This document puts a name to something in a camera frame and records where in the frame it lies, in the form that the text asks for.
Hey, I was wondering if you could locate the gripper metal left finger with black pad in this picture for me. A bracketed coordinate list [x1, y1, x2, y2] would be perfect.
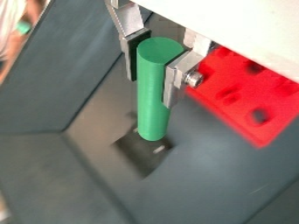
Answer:
[104, 0, 151, 81]

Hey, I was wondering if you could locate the green cylinder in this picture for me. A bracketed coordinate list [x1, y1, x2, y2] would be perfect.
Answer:
[136, 37, 183, 141]

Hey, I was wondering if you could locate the red shape-sorter block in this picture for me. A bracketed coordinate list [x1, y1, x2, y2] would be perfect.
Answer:
[186, 46, 299, 148]

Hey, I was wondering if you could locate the person in background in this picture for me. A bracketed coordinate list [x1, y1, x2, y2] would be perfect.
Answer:
[0, 0, 51, 85]

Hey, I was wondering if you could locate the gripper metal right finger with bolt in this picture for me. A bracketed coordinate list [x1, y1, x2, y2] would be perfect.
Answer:
[163, 29, 211, 109]

